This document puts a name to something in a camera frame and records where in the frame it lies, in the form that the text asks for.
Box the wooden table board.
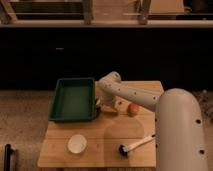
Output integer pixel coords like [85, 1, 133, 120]
[37, 80, 165, 169]

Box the wooden block with black stripe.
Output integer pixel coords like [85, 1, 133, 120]
[114, 100, 127, 114]

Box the white round bowl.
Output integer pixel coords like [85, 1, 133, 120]
[67, 134, 87, 154]

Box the white handled black brush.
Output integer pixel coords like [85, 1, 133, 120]
[118, 134, 155, 157]

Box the black object at floor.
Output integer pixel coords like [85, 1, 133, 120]
[3, 144, 14, 171]

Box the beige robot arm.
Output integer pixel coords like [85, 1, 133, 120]
[97, 71, 209, 171]

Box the wooden shelf frame background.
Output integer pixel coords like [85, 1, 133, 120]
[0, 0, 213, 28]

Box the orange round fruit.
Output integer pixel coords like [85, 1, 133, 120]
[127, 103, 139, 117]

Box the green plastic tray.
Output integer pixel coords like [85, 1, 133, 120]
[49, 77, 97, 122]

